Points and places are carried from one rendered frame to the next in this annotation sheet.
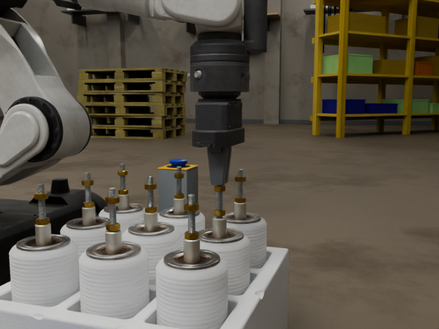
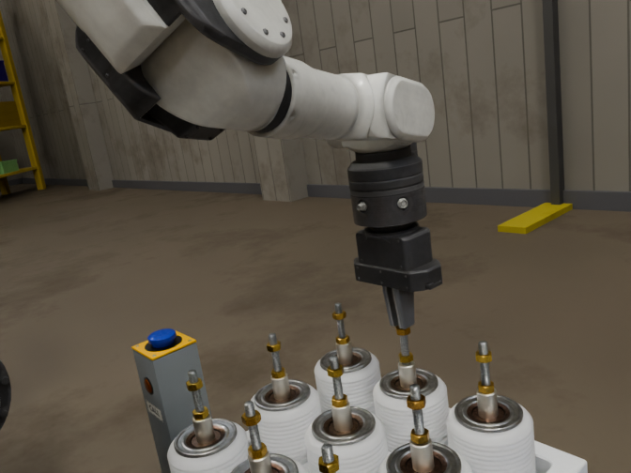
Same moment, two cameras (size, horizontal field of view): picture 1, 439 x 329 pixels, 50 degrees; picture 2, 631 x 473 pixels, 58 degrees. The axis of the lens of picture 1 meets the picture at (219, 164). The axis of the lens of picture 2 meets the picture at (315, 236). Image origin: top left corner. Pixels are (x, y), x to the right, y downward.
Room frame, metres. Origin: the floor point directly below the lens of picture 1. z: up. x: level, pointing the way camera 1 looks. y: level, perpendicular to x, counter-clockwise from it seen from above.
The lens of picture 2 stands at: (0.44, 0.61, 0.63)
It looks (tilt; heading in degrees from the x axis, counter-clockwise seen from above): 14 degrees down; 303
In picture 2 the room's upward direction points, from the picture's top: 8 degrees counter-clockwise
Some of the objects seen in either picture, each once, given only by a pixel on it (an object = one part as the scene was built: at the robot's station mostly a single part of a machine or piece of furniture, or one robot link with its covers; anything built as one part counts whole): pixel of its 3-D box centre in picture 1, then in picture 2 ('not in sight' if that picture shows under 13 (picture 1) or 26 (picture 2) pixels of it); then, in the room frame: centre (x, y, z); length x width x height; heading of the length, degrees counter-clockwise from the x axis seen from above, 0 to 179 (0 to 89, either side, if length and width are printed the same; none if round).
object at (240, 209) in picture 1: (240, 211); (344, 352); (0.83, -0.04, 0.26); 0.02 x 0.02 x 0.03
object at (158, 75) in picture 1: (133, 103); not in sight; (6.09, 1.09, 0.42); 1.18 x 0.82 x 0.84; 73
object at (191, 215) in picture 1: (191, 222); (484, 373); (0.61, 0.04, 0.30); 0.01 x 0.01 x 0.08
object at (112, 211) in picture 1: (112, 214); (418, 419); (0.65, 0.15, 0.30); 0.01 x 0.01 x 0.08
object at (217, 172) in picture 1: (217, 164); (407, 303); (0.71, 0.00, 0.37); 0.03 x 0.02 x 0.06; 72
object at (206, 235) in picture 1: (219, 235); (408, 383); (0.72, 0.00, 0.25); 0.08 x 0.08 x 0.01
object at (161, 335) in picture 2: (178, 164); (162, 340); (1.06, 0.09, 0.32); 0.04 x 0.04 x 0.02
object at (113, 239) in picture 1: (113, 241); (422, 454); (0.65, 0.15, 0.26); 0.02 x 0.02 x 0.03
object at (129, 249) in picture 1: (113, 250); (423, 465); (0.65, 0.15, 0.25); 0.08 x 0.08 x 0.01
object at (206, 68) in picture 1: (217, 104); (391, 233); (0.72, 0.00, 0.46); 0.13 x 0.10 x 0.12; 162
